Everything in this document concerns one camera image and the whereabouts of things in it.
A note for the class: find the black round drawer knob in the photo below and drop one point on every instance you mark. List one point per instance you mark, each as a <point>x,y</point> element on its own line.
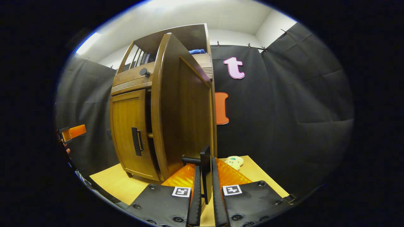
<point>145,72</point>

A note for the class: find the blue spine book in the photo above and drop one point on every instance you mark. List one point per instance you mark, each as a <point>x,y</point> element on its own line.
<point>147,58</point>

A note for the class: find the black backdrop cloth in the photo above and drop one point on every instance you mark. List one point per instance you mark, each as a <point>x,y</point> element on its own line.
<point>284,119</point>

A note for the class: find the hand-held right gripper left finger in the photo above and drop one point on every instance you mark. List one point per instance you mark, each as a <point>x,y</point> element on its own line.
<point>195,201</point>

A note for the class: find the white spine book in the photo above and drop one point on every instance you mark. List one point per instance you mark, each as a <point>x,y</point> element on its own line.
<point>139,59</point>

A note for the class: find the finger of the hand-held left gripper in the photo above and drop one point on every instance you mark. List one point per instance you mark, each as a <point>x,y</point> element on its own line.
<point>77,130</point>

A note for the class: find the wooden cabinet door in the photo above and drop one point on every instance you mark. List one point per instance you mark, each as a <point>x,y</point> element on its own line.
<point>186,119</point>
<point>126,126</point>

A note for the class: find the blue folded towel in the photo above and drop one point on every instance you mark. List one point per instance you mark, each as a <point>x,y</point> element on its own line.
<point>196,51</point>

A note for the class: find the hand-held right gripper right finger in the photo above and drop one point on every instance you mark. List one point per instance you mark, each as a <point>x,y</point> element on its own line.
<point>217,201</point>

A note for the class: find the wooden drawer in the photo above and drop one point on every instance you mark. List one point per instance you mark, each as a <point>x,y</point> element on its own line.
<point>129,78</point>

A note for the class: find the cream plush toy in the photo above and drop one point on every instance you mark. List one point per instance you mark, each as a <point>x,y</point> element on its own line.
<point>234,162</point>

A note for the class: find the wooden double-door shoe cabinet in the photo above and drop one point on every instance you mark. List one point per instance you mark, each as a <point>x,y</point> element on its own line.
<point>189,34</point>

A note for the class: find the grey spine book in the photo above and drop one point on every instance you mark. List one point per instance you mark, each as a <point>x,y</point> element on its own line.
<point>143,59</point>

